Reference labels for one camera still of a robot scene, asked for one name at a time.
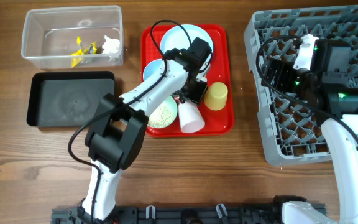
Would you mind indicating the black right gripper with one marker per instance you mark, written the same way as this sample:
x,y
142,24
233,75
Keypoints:
x,y
284,68

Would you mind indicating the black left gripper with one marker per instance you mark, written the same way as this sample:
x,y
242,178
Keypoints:
x,y
196,91

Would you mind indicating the yellow plastic cup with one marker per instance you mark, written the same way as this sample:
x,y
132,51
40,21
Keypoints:
x,y
216,96

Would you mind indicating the white pink plastic cup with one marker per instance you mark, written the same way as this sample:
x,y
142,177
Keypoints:
x,y
190,117

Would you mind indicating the mint green bowl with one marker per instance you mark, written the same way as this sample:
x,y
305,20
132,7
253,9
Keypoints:
x,y
164,115

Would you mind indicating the light blue bowl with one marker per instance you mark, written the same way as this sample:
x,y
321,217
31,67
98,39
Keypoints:
x,y
151,68

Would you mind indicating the light blue round plate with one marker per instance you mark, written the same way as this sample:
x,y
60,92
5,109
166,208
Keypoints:
x,y
176,37

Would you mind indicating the white tissue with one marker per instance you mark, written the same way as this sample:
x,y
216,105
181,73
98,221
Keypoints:
x,y
111,46

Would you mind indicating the yellow foil wrapper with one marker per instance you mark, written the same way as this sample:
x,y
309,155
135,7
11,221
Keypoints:
x,y
78,55

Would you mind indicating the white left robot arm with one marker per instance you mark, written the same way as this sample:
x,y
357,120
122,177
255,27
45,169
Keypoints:
x,y
116,133

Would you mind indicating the grey plastic dishwasher rack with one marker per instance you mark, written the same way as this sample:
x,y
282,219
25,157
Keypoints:
x,y
289,133

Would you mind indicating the clear plastic waste bin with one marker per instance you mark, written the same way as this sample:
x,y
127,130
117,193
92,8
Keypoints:
x,y
49,36

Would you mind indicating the red plastic tray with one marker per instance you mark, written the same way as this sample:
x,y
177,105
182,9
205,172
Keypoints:
x,y
217,122

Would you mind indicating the black plastic tray bin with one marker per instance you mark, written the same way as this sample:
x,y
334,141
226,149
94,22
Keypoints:
x,y
66,99

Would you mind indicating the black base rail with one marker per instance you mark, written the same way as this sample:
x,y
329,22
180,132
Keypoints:
x,y
265,213

